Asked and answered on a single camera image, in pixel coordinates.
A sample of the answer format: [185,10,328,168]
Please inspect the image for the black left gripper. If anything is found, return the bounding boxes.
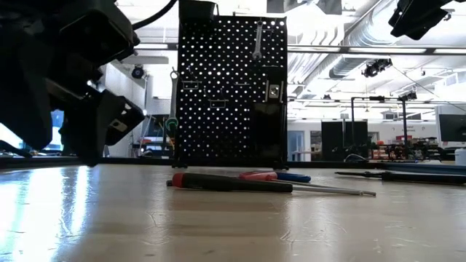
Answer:
[0,45,110,167]

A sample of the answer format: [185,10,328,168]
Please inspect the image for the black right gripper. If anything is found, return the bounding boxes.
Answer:
[387,0,452,41]

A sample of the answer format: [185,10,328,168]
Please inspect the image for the small silver wrench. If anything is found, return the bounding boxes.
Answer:
[252,20,264,62]

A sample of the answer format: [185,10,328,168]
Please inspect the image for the blue T-handle hex key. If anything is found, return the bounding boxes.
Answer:
[275,172,313,183]

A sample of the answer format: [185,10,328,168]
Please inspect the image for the double prong peg hook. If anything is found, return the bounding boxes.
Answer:
[202,87,229,109]
[183,65,201,91]

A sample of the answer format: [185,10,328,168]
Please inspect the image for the ceiling light strip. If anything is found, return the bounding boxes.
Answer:
[287,44,466,56]
[133,41,179,51]

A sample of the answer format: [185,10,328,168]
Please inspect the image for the black track lights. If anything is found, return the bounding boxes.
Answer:
[361,57,394,79]

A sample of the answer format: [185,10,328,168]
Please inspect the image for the black monitor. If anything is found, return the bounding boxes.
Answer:
[438,113,466,143]

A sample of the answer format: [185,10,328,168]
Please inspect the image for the shelf with red boxes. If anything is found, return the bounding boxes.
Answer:
[369,136,419,161]

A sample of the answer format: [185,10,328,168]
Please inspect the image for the black cabinet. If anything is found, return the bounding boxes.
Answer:
[320,120,369,162]

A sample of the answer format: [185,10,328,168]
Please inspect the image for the blue door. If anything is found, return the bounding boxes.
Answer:
[287,130,305,162]

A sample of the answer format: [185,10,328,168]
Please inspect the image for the black perforated pegboard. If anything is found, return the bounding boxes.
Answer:
[177,14,289,171]

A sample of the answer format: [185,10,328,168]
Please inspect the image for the large black pegboard bin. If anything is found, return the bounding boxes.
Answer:
[177,0,218,23]

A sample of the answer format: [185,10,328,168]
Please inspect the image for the black screwdriver red cap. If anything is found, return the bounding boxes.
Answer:
[165,172,378,197]

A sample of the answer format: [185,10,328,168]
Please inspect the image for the tall black pegboard bin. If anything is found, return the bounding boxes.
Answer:
[252,103,289,165]

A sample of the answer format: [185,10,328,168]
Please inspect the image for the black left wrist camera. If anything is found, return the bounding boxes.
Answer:
[103,90,146,147]

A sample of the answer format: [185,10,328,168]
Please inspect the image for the silver ventilation duct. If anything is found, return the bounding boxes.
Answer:
[328,0,401,80]

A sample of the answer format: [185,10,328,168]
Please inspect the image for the black camera rig stand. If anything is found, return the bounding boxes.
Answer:
[350,90,419,162]

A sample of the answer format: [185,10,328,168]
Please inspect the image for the silver bracket tool holder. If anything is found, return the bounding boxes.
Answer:
[264,79,285,105]

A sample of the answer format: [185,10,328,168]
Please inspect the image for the black aluminium table frame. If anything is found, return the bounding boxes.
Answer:
[0,154,466,175]

